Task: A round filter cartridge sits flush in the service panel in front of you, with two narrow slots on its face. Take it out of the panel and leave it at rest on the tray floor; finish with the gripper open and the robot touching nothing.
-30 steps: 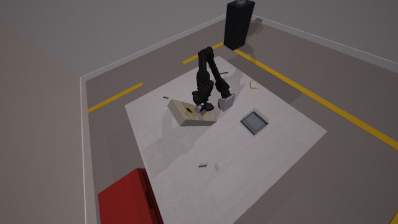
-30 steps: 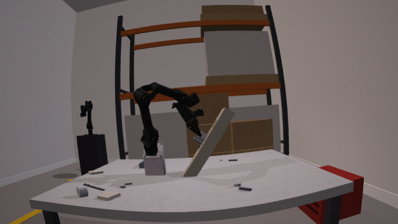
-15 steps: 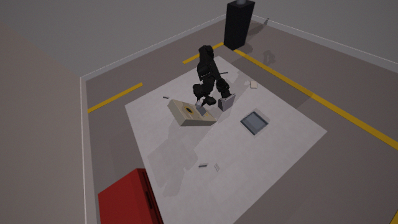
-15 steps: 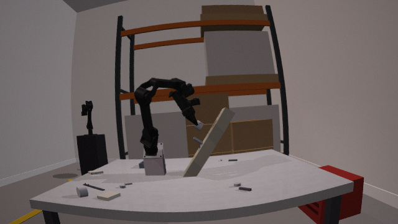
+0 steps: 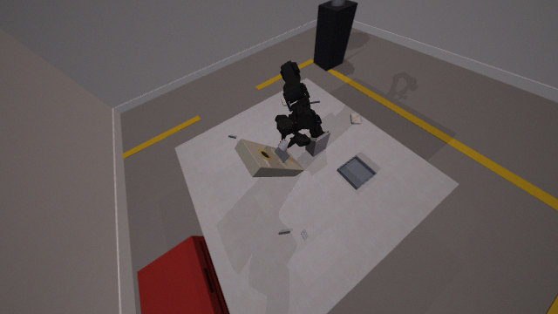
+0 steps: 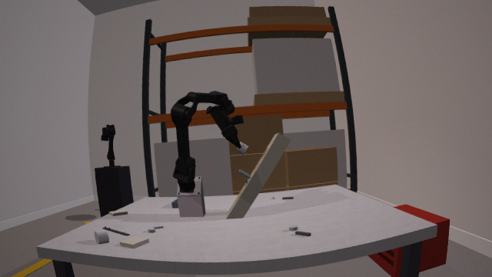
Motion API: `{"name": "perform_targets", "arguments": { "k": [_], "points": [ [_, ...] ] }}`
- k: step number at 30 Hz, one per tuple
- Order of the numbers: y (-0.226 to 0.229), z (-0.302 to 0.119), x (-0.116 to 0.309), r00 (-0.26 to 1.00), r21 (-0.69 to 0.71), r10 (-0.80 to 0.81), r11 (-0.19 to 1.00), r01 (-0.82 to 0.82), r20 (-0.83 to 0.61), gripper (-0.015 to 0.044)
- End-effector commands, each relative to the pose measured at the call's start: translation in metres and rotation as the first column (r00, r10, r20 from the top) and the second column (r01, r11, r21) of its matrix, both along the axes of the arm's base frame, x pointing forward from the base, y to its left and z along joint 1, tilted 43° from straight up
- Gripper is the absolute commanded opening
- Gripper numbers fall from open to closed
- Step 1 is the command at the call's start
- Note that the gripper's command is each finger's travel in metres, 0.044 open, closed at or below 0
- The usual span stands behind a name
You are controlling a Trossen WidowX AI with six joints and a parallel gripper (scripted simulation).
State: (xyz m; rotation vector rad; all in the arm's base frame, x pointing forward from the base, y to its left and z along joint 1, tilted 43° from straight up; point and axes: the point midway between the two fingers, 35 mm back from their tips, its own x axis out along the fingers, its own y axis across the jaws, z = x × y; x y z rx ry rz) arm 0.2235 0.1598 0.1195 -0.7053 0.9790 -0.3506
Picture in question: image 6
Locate beige flat block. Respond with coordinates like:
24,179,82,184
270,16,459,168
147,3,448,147
120,236,149,249
109,210,128,216

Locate white cylinder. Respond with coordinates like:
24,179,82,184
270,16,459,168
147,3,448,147
235,142,248,155

